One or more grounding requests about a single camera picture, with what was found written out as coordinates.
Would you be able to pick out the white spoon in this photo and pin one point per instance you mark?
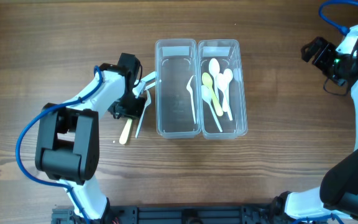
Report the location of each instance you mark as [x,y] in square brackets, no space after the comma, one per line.
[214,70]
[206,96]
[223,86]
[228,76]

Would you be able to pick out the white fork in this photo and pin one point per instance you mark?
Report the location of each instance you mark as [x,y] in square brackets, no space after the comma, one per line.
[147,103]
[190,90]

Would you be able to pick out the yellow plastic fork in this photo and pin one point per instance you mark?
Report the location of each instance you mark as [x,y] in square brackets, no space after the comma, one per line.
[125,132]

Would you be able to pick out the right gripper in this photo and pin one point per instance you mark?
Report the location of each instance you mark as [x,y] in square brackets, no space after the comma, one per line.
[327,50]

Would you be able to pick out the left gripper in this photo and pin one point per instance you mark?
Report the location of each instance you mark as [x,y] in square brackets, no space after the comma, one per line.
[137,110]

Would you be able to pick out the white fork angled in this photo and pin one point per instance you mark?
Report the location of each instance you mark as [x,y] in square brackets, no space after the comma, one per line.
[150,86]

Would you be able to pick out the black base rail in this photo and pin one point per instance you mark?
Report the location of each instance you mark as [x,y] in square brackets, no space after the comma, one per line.
[245,214]

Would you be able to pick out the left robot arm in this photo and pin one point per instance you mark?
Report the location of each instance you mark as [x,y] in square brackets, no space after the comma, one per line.
[68,140]

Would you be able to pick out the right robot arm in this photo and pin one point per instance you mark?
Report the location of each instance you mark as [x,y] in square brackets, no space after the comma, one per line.
[337,196]

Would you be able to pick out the yellow plastic spoon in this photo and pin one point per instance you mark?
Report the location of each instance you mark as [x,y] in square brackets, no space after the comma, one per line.
[208,82]

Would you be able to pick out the left clear plastic container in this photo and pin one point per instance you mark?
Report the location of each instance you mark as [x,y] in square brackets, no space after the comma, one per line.
[176,60]

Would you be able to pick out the right clear plastic container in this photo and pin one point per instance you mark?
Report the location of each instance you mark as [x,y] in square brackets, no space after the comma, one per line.
[230,125]

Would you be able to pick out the light blue plastic fork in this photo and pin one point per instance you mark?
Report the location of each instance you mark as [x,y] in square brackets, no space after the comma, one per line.
[141,84]

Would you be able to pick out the clear plastic container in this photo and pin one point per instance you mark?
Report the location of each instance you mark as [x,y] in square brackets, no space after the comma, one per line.
[230,125]
[176,60]

